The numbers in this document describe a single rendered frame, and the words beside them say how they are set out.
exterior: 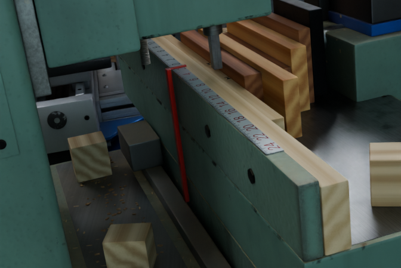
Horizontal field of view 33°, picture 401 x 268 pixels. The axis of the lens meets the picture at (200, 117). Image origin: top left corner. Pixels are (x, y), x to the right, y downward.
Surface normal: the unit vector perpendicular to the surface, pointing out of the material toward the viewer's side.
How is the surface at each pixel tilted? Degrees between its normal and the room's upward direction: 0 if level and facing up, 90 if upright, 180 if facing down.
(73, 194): 0
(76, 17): 90
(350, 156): 0
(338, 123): 0
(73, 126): 90
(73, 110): 90
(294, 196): 90
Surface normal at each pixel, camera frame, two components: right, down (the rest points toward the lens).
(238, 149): -0.94, 0.22
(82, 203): -0.12, -0.93
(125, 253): -0.11, 0.37
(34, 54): 0.30, 0.30
